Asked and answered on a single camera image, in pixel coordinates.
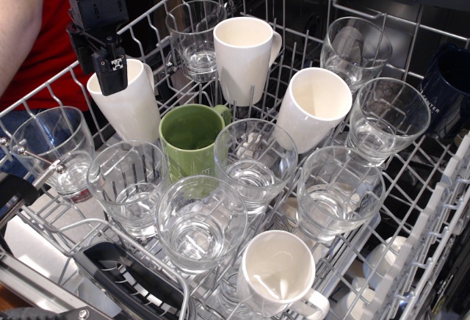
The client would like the clear glass back right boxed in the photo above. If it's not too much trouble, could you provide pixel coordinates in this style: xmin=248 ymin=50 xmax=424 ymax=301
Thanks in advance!
xmin=320 ymin=17 xmax=392 ymax=93

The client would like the clear glass far left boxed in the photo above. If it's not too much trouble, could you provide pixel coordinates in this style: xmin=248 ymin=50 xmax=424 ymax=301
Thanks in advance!
xmin=10 ymin=106 xmax=95 ymax=203

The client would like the green ceramic mug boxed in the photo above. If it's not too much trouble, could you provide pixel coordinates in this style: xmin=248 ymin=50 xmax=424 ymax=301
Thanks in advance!
xmin=159 ymin=103 xmax=232 ymax=183

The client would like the clear glass front centre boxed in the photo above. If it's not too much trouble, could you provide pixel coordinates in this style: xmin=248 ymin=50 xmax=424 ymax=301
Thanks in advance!
xmin=156 ymin=175 xmax=248 ymax=274

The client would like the clear glass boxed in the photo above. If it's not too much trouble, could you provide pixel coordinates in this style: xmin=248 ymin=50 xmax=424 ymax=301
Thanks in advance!
xmin=165 ymin=0 xmax=227 ymax=82
xmin=87 ymin=140 xmax=169 ymax=239
xmin=156 ymin=175 xmax=248 ymax=274
xmin=214 ymin=118 xmax=298 ymax=218
xmin=320 ymin=17 xmax=392 ymax=93
xmin=297 ymin=146 xmax=386 ymax=242
xmin=346 ymin=77 xmax=431 ymax=166
xmin=10 ymin=106 xmax=95 ymax=203

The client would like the dark blue mug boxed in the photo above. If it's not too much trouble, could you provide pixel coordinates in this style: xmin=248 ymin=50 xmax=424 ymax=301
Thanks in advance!
xmin=419 ymin=43 xmax=469 ymax=141

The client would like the white mug front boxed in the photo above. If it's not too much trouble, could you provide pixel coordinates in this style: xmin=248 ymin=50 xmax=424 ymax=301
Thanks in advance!
xmin=236 ymin=230 xmax=330 ymax=319

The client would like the grey wire dishwasher rack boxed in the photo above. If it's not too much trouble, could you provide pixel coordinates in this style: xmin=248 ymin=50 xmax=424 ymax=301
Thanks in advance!
xmin=1 ymin=0 xmax=469 ymax=319

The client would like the person forearm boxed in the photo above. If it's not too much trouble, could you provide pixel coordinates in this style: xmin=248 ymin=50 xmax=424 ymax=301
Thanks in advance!
xmin=1 ymin=0 xmax=43 ymax=92

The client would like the white mug centre right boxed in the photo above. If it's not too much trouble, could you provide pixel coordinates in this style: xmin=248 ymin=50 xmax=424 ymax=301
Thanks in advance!
xmin=276 ymin=68 xmax=353 ymax=154

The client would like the tall white mug back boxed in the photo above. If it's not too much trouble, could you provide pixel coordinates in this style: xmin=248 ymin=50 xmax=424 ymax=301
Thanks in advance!
xmin=213 ymin=17 xmax=282 ymax=107

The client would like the red shirt person torso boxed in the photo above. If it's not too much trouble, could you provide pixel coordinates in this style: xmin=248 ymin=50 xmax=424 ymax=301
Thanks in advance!
xmin=1 ymin=0 xmax=89 ymax=111

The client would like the black clamp with metal screw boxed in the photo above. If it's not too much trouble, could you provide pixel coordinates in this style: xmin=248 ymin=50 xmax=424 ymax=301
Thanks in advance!
xmin=1 ymin=139 xmax=66 ymax=228

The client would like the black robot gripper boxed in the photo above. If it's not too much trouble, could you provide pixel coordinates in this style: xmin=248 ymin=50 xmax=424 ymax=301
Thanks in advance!
xmin=66 ymin=0 xmax=129 ymax=96

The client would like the white mug under gripper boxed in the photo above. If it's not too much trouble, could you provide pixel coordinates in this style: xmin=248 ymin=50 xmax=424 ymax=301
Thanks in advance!
xmin=87 ymin=59 xmax=161 ymax=143

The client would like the clear glass front right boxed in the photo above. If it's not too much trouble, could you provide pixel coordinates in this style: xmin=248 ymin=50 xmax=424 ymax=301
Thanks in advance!
xmin=297 ymin=146 xmax=386 ymax=242

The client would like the clear glass back left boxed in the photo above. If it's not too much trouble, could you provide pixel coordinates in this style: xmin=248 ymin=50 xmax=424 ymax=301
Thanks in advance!
xmin=165 ymin=0 xmax=227 ymax=82

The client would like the clear glass front left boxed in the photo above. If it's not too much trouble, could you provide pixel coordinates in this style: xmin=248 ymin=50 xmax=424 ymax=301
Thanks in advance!
xmin=87 ymin=140 xmax=169 ymax=239

